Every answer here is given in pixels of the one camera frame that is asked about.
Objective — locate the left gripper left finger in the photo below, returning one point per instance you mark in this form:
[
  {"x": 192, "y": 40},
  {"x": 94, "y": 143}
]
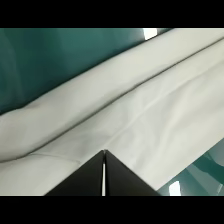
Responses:
[{"x": 86, "y": 180}]

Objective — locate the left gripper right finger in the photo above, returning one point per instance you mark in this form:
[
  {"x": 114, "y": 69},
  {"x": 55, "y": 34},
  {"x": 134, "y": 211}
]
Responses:
[{"x": 125, "y": 181}]

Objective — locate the white shirt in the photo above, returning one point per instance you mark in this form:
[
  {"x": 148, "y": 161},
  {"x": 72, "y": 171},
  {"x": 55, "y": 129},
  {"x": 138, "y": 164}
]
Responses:
[{"x": 133, "y": 110}]

